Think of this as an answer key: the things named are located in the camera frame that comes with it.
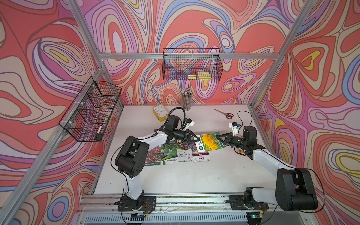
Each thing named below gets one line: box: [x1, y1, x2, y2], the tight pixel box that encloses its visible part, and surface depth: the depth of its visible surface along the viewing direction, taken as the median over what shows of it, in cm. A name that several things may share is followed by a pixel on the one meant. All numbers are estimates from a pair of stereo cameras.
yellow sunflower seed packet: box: [195, 131, 226, 153], surface depth 82 cm
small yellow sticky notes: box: [187, 75, 197, 80], surface depth 84 cm
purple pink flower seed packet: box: [191, 151, 211, 163], surface depth 93 cm
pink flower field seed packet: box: [144, 146, 162, 166], surface depth 92 cm
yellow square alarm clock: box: [152, 104, 169, 122], surface depth 117 cm
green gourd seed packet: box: [160, 139, 179, 166], surface depth 93 cm
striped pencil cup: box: [180, 88, 193, 112], surface depth 109 cm
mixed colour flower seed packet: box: [176, 141, 193, 163], surface depth 95 cm
